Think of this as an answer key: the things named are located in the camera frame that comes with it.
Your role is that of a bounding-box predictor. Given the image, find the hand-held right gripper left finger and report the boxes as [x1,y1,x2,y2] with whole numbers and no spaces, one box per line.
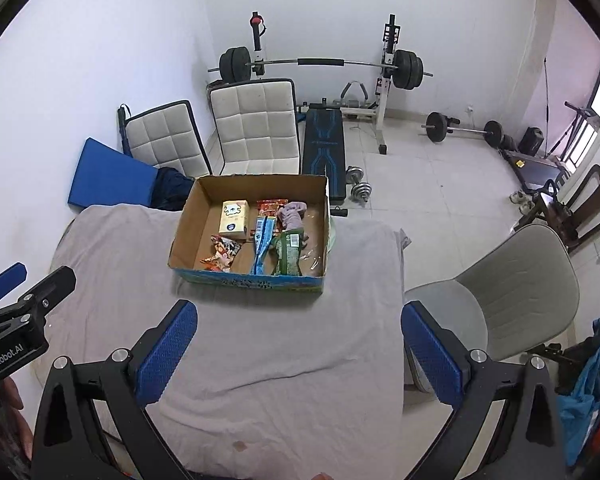
[30,299,198,480]

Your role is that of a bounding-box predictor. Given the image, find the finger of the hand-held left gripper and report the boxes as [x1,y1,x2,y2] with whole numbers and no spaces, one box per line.
[0,261,28,306]
[22,266,77,321]

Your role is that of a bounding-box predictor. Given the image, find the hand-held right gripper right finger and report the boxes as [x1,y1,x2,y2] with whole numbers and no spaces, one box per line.
[401,300,566,480]

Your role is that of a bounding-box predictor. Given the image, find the cardboard box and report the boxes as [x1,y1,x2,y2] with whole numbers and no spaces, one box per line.
[168,174,331,295]

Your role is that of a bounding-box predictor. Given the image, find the orange snack packet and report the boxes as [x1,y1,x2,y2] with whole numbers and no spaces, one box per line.
[200,235,242,273]

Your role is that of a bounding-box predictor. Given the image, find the blue snack packet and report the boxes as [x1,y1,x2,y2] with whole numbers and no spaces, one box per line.
[250,216,279,276]

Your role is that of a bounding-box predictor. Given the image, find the yellow tissue pack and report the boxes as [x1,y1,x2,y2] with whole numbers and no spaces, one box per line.
[217,200,251,241]

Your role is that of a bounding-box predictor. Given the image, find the green snack packet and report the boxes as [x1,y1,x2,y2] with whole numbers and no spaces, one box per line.
[272,229,308,277]

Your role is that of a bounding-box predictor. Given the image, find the red snack packet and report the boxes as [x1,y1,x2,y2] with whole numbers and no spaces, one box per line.
[256,198,288,221]

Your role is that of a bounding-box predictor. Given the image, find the grey cloth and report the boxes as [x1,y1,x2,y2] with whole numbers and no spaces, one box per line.
[276,201,309,233]

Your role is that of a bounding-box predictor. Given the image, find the person's left hand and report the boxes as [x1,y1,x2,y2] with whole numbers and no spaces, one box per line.
[0,377,33,480]

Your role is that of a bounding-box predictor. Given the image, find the grey tablecloth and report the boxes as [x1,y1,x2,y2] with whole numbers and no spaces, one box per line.
[47,204,413,478]

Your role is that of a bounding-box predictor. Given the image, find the grey shell chair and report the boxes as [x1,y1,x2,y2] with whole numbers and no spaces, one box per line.
[404,223,581,393]

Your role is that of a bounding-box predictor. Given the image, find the blue foam mat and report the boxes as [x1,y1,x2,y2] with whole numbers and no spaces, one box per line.
[67,138,160,209]

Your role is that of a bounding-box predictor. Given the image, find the dark blue clothing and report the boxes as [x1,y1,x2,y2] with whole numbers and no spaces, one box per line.
[150,166,196,212]

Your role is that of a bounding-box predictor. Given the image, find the blue bag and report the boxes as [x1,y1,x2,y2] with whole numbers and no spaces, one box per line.
[557,320,600,466]

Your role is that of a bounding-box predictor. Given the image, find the black slim pole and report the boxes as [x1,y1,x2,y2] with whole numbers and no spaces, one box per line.
[117,104,133,158]

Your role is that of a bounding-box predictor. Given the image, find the white shoes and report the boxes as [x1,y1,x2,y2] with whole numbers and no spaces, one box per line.
[510,190,536,216]

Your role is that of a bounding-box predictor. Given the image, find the black treadmill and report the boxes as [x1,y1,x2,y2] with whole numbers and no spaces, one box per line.
[500,147,571,193]

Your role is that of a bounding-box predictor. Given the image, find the dark wooden chair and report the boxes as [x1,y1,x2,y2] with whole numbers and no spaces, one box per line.
[515,164,600,253]

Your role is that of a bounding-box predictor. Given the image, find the short barbell with black plates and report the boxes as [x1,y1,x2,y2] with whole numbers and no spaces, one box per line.
[420,111,505,148]

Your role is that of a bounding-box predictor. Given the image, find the black blue weight bench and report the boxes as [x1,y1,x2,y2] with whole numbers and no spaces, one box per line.
[300,102,351,217]

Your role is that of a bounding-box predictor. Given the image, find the black speaker box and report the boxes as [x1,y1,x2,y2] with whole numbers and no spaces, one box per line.
[517,126,545,157]

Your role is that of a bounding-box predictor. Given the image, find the white barbell rack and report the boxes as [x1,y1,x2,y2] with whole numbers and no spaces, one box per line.
[250,11,401,155]

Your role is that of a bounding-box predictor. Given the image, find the long barbell with black plates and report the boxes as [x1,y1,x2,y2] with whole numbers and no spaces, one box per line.
[208,47,435,92]

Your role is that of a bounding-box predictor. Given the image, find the white padded chair black frame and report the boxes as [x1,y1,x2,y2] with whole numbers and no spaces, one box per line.
[209,78,301,177]
[125,100,212,181]

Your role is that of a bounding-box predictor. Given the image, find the grey exercise handle frame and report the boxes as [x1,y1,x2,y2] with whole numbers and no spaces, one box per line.
[341,80,370,108]

